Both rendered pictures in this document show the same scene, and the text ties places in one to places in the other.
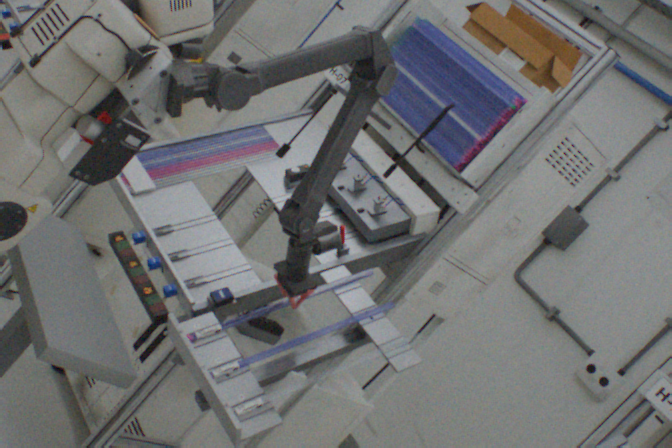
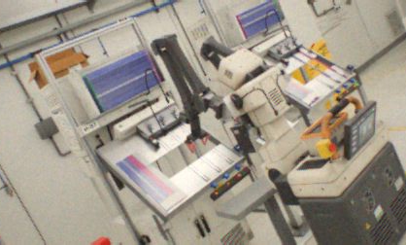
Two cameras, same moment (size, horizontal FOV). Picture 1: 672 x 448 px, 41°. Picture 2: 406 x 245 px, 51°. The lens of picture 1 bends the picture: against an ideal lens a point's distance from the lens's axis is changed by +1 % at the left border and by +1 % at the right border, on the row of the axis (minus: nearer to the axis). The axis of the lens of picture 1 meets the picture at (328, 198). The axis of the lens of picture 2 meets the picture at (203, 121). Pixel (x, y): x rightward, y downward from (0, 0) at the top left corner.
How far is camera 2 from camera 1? 3.13 m
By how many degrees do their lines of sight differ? 74
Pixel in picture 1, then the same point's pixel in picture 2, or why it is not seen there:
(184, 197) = (181, 178)
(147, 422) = (231, 226)
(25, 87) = (279, 123)
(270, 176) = (153, 154)
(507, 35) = (63, 65)
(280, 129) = (115, 157)
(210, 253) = (212, 161)
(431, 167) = (153, 93)
